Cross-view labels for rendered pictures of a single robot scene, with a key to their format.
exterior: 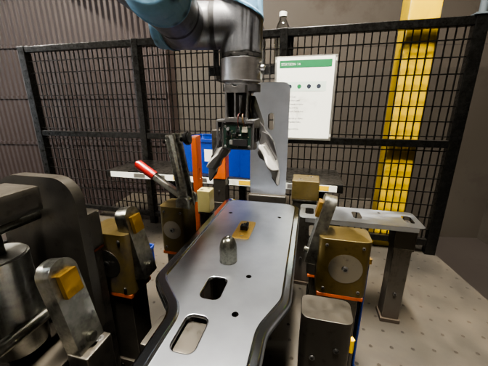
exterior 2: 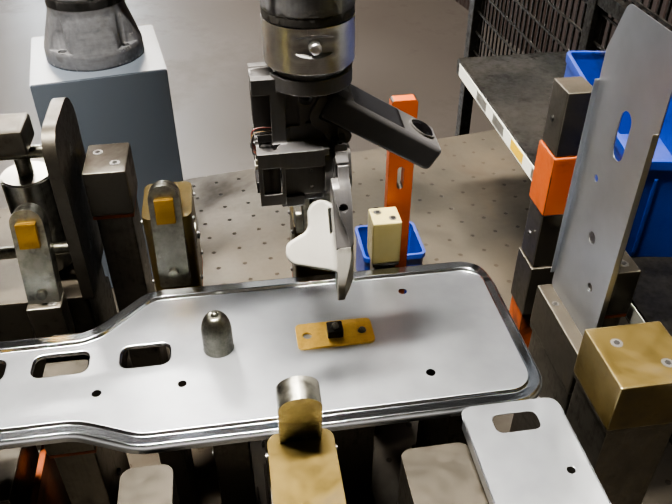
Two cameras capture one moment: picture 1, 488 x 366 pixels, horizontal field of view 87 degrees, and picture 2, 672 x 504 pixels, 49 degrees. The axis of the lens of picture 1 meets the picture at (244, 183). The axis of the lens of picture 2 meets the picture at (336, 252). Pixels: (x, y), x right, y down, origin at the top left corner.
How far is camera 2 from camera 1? 0.69 m
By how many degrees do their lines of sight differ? 62
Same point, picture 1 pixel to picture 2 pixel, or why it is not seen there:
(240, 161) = not seen: hidden behind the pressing
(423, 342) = not seen: outside the picture
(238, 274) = (182, 371)
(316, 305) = (149, 485)
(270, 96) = (639, 61)
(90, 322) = (45, 283)
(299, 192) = (586, 372)
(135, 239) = (158, 231)
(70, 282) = (25, 236)
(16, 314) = not seen: hidden behind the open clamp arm
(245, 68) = (268, 46)
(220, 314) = (94, 379)
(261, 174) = (574, 259)
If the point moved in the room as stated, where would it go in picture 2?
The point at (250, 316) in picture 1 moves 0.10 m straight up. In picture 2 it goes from (94, 410) to (72, 335)
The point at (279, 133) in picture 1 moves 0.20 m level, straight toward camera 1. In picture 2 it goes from (626, 183) to (422, 214)
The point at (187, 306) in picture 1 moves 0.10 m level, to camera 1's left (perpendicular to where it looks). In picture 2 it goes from (102, 344) to (89, 289)
